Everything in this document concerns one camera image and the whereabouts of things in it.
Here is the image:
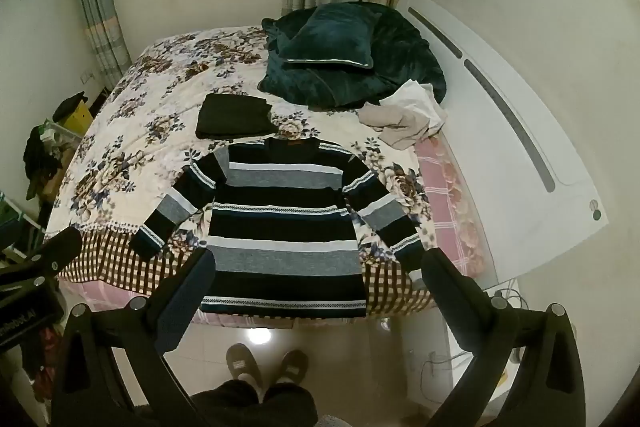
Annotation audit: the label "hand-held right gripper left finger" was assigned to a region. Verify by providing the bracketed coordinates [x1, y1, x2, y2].
[50, 248, 217, 427]

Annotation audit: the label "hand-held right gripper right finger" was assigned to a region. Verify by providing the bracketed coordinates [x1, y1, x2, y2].
[421, 249, 586, 427]

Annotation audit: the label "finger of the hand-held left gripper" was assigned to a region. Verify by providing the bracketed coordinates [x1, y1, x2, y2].
[0, 227, 83, 293]

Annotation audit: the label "striped knit sweater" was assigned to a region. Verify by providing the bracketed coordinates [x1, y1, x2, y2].
[131, 138, 430, 320]

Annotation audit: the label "dark clothes heap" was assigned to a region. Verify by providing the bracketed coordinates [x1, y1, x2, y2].
[24, 124, 63, 200]

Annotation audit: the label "crumpled pale clothes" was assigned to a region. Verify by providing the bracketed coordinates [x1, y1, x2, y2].
[359, 79, 447, 151]

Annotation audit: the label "brown checked bed sheet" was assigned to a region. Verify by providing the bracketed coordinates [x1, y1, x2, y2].
[57, 227, 436, 315]

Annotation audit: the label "grey slipper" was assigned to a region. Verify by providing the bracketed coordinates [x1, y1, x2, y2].
[272, 349, 310, 388]
[226, 343, 265, 390]

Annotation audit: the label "person's black trousers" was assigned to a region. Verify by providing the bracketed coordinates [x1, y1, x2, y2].
[192, 379, 321, 427]

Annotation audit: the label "black cloth on box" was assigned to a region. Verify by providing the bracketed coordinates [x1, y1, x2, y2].
[52, 92, 88, 120]

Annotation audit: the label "white headboard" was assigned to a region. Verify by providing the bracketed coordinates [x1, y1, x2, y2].
[395, 0, 611, 288]

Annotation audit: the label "floral bedspread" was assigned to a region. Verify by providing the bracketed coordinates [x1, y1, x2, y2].
[44, 26, 436, 268]

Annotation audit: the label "folded black garment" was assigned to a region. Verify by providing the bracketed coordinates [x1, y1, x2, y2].
[195, 93, 278, 140]

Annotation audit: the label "dark green velvet blanket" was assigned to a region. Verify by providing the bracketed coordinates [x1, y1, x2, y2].
[258, 1, 447, 108]

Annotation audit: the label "dark green velvet pillow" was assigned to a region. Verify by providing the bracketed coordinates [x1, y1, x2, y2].
[276, 2, 383, 70]

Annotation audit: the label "black cable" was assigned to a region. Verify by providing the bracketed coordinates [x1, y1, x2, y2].
[419, 347, 473, 390]

